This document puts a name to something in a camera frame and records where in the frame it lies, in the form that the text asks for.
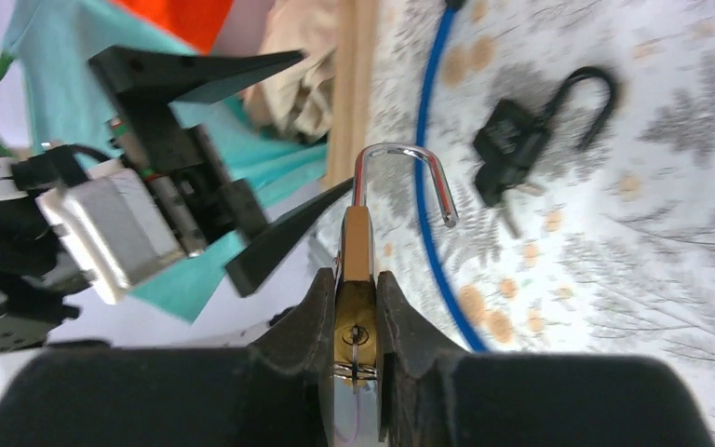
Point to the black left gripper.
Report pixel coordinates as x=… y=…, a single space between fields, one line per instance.
x=182 y=169

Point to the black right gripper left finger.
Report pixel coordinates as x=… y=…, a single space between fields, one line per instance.
x=275 y=391

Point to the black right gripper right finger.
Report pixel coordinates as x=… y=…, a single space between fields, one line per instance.
x=435 y=393

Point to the brass padlock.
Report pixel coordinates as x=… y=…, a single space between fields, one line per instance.
x=356 y=289

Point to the black headed key pair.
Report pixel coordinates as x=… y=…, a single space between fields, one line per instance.
x=507 y=208

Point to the black padlock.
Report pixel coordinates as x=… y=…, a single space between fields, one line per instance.
x=513 y=138

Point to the silver key bunch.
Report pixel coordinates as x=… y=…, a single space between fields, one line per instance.
x=355 y=356

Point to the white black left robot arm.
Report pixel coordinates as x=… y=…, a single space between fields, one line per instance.
x=36 y=271

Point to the beige crumpled cloth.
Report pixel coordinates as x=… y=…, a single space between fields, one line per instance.
x=297 y=103

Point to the orange t-shirt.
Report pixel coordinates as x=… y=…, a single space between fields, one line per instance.
x=196 y=22

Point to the wooden clothes rack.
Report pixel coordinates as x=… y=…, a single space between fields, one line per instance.
x=353 y=66

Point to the teal cloth garment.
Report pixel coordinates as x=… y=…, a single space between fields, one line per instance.
x=85 y=62

